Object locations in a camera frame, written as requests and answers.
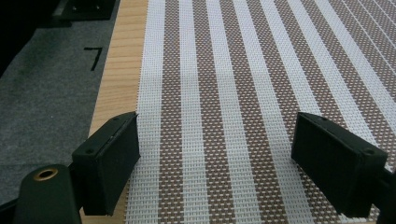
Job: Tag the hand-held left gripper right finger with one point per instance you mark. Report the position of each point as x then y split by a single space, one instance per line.
336 155

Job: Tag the striped woven placemat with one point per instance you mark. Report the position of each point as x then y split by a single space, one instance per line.
224 93

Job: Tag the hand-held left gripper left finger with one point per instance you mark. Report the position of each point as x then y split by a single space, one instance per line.
106 161

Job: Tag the black stand base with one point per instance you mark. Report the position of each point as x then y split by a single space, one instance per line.
87 9

